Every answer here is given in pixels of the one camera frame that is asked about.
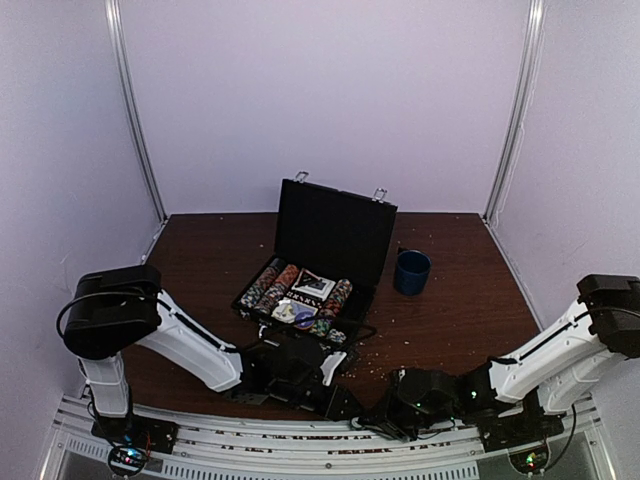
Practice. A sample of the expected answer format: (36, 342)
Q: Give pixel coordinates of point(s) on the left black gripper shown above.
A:
(333, 409)

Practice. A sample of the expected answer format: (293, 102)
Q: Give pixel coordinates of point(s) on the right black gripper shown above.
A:
(386, 423)

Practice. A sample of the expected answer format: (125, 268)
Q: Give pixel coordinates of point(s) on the clear round dealer button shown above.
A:
(285, 311)

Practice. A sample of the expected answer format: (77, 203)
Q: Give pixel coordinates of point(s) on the playing card deck box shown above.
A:
(300, 307)
(330, 284)

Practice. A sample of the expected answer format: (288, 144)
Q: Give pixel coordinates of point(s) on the brown poker chip roll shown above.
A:
(287, 277)

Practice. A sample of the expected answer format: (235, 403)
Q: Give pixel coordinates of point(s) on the black poker case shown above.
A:
(334, 234)

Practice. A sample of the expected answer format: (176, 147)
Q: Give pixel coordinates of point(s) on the dark blue mug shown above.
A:
(412, 269)

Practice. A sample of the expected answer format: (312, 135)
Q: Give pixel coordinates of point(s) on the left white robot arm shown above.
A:
(114, 309)

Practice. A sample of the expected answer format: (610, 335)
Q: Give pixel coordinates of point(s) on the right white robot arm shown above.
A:
(599, 330)

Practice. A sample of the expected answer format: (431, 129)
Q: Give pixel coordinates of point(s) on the purple small blind button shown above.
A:
(304, 320)

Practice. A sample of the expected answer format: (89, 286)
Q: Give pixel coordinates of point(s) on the poker chip row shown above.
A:
(267, 302)
(331, 307)
(255, 292)

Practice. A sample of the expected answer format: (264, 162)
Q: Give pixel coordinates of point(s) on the left poker chip row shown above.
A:
(255, 292)

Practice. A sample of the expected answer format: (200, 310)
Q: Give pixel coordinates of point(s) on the right poker chip row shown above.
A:
(331, 307)

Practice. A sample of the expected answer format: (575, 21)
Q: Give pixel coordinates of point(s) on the triangular all-in button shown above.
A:
(310, 281)

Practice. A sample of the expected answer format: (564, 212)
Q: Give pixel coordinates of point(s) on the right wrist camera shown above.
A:
(427, 391)

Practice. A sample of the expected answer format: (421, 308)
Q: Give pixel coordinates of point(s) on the aluminium front rail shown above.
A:
(215, 447)

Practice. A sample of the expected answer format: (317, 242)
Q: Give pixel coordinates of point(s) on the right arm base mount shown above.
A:
(520, 429)

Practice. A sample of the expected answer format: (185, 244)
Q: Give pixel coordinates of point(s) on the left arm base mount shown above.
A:
(148, 434)

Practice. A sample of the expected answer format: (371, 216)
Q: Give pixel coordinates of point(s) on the right aluminium frame post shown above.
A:
(522, 97)

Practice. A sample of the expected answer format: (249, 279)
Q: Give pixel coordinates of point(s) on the aluminium frame post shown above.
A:
(522, 97)
(116, 32)

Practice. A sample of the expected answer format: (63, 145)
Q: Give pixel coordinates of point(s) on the left aluminium frame post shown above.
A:
(116, 32)

